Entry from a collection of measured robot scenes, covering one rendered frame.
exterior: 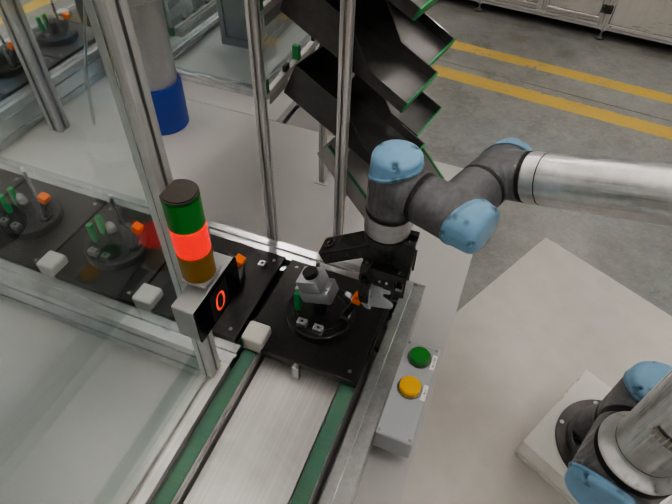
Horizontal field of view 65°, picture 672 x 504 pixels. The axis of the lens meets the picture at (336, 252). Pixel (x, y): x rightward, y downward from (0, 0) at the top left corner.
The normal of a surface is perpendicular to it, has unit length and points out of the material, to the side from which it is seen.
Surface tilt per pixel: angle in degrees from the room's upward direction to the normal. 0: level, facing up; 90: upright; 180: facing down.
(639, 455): 89
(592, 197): 85
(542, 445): 1
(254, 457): 0
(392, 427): 0
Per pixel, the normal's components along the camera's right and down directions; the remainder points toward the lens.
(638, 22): -0.47, 0.64
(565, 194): -0.68, 0.46
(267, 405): 0.03, -0.68
